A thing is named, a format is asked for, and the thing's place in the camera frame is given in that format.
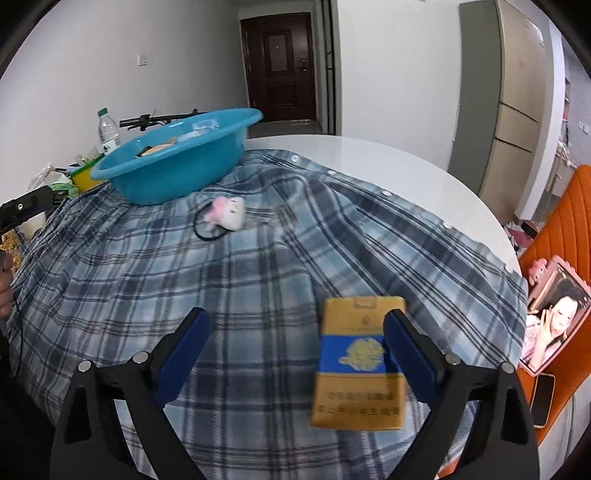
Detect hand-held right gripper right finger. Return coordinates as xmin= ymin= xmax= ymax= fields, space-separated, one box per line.
xmin=382 ymin=310 xmax=541 ymax=480

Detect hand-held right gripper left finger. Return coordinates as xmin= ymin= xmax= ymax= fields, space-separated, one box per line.
xmin=50 ymin=307 xmax=212 ymax=480

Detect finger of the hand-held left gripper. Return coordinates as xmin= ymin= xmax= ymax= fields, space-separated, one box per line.
xmin=0 ymin=185 xmax=55 ymax=229

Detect yellow cigarette pack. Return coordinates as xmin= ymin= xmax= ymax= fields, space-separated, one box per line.
xmin=308 ymin=295 xmax=408 ymax=432

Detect blue plastic basin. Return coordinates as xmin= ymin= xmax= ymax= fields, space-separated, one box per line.
xmin=90 ymin=108 xmax=264 ymax=206

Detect person's left hand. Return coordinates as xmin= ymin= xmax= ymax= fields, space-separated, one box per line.
xmin=0 ymin=253 xmax=16 ymax=320

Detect white egg-shaped vase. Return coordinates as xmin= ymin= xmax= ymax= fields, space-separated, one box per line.
xmin=21 ymin=208 xmax=51 ymax=241

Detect clear snack packets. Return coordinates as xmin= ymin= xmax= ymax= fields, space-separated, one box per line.
xmin=28 ymin=164 xmax=70 ymax=192

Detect cereal jar with black lid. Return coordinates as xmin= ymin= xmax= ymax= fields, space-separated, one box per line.
xmin=0 ymin=231 xmax=24 ymax=268

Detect yellow plastic container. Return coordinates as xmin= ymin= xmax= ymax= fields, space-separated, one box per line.
xmin=69 ymin=154 xmax=107 ymax=195

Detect assorted sachets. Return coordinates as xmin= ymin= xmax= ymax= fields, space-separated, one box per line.
xmin=69 ymin=148 xmax=105 ymax=169

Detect clear water bottle green cap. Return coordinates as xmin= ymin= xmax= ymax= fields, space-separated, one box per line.
xmin=97 ymin=107 xmax=122 ymax=155

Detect black bicycle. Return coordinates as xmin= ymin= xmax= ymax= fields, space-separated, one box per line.
xmin=119 ymin=109 xmax=208 ymax=130

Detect smartphone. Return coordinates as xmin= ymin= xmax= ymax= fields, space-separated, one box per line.
xmin=530 ymin=373 xmax=556 ymax=430

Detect blue plaid shirt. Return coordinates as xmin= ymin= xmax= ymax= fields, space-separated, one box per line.
xmin=9 ymin=148 xmax=529 ymax=480

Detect pink framed tablet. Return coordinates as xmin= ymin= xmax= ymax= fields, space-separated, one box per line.
xmin=517 ymin=256 xmax=591 ymax=376

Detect pink object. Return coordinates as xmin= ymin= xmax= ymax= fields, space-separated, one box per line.
xmin=505 ymin=222 xmax=539 ymax=252

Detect dark cloth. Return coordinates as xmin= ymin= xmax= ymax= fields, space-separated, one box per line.
xmin=0 ymin=332 xmax=61 ymax=480

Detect orange sofa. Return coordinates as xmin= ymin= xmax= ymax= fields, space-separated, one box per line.
xmin=436 ymin=165 xmax=591 ymax=480

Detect light wooden cabinet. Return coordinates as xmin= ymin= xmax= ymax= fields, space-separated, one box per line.
xmin=549 ymin=138 xmax=578 ymax=220

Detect gold refrigerator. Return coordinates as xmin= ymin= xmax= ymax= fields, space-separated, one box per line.
xmin=458 ymin=0 xmax=566 ymax=224

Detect dark brown door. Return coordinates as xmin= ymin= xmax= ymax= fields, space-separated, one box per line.
xmin=240 ymin=13 xmax=318 ymax=123

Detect black framed glass door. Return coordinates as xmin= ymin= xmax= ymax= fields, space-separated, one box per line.
xmin=315 ymin=0 xmax=337 ymax=136

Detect pink plush hair tie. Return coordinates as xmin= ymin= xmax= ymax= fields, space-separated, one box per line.
xmin=193 ymin=195 xmax=245 ymax=242

